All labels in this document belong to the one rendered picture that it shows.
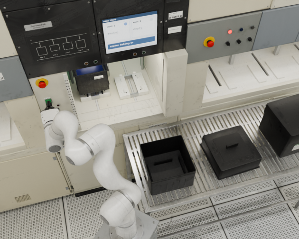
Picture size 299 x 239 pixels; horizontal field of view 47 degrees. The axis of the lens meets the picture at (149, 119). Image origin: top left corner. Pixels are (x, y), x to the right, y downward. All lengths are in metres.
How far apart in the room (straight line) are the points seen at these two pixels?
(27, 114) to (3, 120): 0.43
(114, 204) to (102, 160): 0.25
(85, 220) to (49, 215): 0.31
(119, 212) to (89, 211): 1.33
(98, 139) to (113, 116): 0.93
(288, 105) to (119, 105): 1.12
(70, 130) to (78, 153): 0.11
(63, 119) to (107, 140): 0.20
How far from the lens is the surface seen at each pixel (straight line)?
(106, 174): 1.51
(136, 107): 2.38
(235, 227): 2.93
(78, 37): 1.77
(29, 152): 2.42
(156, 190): 2.08
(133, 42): 1.86
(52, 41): 1.77
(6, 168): 2.54
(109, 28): 1.77
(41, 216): 3.03
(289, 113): 2.32
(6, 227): 3.09
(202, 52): 2.06
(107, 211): 1.63
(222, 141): 2.25
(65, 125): 1.46
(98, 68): 2.46
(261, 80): 2.66
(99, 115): 2.36
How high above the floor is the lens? 2.66
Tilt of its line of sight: 51 degrees down
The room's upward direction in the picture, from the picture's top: 1 degrees counter-clockwise
